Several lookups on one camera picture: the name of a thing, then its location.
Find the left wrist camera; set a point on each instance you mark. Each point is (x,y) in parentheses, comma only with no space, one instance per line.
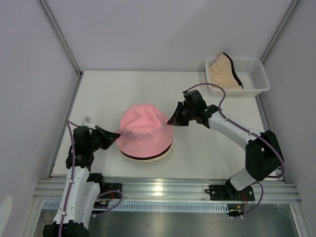
(87,122)

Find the beige hat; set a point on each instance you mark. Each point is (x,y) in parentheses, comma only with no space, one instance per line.
(222,73)

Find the cream bucket hat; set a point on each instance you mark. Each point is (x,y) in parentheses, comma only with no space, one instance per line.
(160,158)

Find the aluminium frame post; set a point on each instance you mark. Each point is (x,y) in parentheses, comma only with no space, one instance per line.
(285,21)
(59,35)

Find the left aluminium frame post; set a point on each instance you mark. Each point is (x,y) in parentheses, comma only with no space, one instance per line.
(59,35)

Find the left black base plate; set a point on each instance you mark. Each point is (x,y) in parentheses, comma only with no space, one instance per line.
(112,188)

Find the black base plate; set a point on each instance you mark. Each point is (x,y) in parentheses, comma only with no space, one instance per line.
(112,188)
(228,193)

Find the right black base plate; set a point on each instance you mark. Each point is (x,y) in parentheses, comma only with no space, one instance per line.
(228,193)

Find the black bucket hat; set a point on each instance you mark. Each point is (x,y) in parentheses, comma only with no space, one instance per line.
(158,157)

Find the white slotted cable duct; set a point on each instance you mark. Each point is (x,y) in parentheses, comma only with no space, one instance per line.
(172,207)

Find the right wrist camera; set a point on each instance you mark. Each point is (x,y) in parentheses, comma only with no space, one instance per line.
(187,95)

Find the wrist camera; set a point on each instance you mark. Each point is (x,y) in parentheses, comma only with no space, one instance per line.
(87,122)
(187,95)

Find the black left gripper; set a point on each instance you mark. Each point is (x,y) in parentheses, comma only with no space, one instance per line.
(108,138)

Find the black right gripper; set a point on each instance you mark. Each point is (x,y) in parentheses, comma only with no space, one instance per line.
(176,118)

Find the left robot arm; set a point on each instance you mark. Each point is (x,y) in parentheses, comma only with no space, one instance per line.
(82,187)

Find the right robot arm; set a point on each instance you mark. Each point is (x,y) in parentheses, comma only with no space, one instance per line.
(262,151)

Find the aluminium mounting rail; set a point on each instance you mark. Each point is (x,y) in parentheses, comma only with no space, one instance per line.
(170,190)

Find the right aluminium frame post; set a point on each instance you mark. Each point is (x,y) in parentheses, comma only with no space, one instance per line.
(285,21)

